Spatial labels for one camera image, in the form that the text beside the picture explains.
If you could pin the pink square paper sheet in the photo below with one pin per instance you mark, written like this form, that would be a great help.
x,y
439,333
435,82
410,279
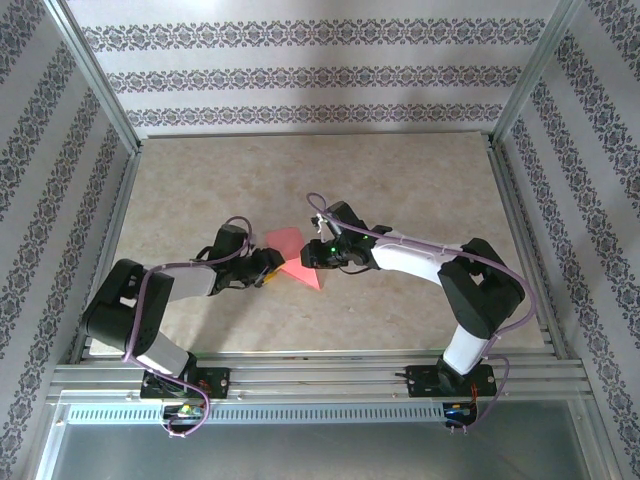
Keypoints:
x,y
305,277

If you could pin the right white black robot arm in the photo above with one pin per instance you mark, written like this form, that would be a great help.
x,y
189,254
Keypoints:
x,y
410,257

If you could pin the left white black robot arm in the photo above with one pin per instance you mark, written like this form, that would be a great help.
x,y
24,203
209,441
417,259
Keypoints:
x,y
195,280

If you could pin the grey metal sheet panel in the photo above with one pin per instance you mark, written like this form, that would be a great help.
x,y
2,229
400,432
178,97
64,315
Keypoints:
x,y
320,450

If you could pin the small electronics board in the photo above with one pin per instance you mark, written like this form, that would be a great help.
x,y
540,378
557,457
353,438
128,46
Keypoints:
x,y
185,411
457,411

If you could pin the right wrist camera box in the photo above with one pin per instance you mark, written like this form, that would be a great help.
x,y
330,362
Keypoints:
x,y
316,222

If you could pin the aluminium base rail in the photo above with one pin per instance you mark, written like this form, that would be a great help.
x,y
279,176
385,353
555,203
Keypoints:
x,y
320,380

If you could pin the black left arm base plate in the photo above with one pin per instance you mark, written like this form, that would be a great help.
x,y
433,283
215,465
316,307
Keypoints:
x,y
220,382

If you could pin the aluminium rail along wall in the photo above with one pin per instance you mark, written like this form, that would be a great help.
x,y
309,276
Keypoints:
x,y
320,134

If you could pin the aluminium side rail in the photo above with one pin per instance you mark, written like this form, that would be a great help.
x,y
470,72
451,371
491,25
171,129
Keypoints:
x,y
119,210
520,225

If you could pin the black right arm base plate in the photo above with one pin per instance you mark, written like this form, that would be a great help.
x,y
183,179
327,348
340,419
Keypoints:
x,y
420,382

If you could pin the aluminium frame post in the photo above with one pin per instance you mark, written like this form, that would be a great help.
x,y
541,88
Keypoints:
x,y
530,75
92,75

